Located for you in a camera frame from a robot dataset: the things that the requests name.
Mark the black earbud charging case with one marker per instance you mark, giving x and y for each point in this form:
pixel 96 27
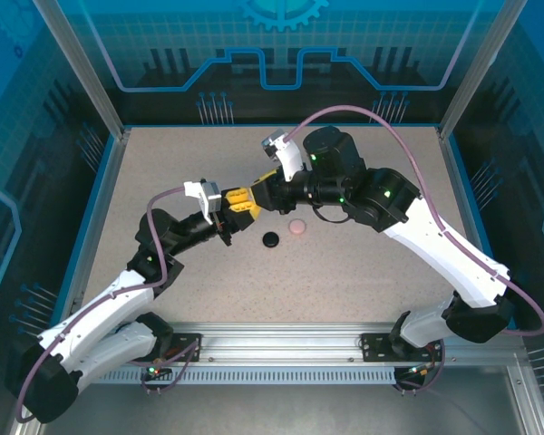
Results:
pixel 270 239

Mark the pink earbud charging case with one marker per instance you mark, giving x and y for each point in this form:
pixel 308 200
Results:
pixel 297 226

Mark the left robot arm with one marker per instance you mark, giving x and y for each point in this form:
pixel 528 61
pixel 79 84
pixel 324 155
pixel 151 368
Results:
pixel 95 308

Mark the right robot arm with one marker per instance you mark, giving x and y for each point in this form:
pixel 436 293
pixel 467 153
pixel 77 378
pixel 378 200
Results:
pixel 449 244

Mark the small LED connector module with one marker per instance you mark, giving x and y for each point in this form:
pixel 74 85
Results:
pixel 414 370
pixel 154 370

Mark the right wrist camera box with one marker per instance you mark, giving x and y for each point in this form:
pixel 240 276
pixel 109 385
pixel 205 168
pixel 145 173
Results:
pixel 290 156

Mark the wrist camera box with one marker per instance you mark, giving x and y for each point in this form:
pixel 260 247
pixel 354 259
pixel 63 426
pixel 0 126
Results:
pixel 206 197
pixel 290 156

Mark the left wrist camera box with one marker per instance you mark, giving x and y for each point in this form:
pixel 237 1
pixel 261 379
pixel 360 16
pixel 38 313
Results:
pixel 206 197

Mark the aluminium side rail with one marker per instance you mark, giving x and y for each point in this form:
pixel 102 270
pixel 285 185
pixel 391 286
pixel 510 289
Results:
pixel 462 195
pixel 105 195

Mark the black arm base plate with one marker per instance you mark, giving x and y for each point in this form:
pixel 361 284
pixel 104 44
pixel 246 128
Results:
pixel 376 349
pixel 188 348

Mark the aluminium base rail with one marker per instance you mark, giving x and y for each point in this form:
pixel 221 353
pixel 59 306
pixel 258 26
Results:
pixel 281 340

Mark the aluminium corner post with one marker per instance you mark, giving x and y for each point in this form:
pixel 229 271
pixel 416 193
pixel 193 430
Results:
pixel 85 68
pixel 478 68

